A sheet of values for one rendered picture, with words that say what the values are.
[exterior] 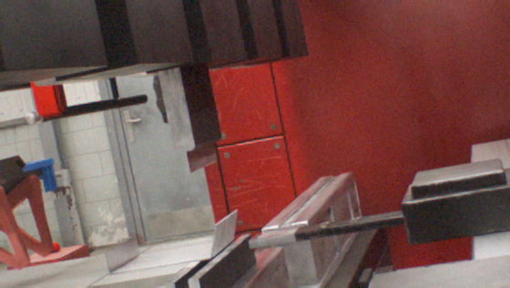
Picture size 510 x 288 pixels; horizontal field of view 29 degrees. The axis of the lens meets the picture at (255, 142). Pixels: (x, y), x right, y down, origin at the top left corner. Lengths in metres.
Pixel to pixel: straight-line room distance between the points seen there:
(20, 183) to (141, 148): 7.70
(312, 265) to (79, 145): 7.81
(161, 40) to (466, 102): 1.06
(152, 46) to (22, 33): 0.21
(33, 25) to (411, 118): 1.27
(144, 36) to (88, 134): 8.26
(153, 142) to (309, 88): 6.92
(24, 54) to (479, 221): 0.46
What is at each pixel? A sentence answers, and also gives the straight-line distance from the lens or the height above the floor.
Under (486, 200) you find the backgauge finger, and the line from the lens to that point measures 0.86.
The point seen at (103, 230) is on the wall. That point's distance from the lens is 9.05.
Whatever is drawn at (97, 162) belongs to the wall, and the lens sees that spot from 8.96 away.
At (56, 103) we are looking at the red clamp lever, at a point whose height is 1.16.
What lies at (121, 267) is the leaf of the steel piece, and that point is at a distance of 0.95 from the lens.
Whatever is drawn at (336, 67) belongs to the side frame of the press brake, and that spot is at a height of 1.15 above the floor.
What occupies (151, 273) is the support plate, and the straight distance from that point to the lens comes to 0.89.
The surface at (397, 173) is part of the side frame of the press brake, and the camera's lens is 1.77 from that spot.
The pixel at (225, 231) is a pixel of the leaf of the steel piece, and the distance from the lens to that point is 0.94.
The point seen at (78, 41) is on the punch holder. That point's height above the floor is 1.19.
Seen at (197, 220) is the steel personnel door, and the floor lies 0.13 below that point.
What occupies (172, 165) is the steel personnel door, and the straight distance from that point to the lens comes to 8.62.
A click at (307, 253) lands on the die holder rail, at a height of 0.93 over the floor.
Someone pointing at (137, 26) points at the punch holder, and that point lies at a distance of 0.71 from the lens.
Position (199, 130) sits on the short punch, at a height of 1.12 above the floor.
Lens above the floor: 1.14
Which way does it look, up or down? 3 degrees down
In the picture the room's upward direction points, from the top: 11 degrees counter-clockwise
